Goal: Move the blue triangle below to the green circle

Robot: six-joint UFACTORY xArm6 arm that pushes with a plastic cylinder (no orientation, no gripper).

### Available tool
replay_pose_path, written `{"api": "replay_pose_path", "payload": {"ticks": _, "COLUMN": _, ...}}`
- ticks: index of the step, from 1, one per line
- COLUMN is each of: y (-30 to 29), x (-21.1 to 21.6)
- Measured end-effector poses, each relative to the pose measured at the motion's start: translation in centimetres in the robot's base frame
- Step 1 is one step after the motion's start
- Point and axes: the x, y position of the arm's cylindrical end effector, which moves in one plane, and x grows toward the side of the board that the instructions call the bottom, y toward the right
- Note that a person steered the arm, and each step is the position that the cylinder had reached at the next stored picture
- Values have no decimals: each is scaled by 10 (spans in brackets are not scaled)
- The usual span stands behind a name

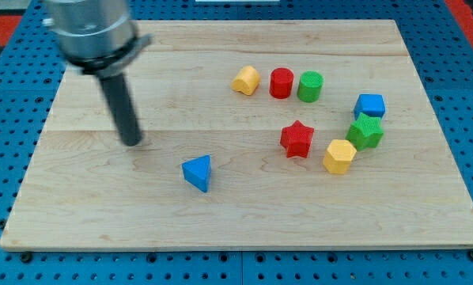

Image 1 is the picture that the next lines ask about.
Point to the light wooden board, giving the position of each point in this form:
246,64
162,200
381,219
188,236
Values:
85,191

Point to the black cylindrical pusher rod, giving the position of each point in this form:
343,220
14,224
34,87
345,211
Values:
120,104

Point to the green cylinder block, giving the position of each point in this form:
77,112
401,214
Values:
309,86

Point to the red cylinder block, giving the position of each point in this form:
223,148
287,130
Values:
281,83

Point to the yellow hexagon block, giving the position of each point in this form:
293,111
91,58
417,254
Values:
339,156

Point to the blue cube block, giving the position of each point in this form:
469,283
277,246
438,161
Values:
370,104

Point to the green star block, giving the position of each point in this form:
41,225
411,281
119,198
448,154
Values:
365,132

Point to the blue triangle block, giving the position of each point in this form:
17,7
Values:
197,172

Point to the yellow heart block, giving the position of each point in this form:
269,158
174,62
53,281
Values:
246,81

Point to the red star block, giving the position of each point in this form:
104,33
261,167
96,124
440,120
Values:
297,139

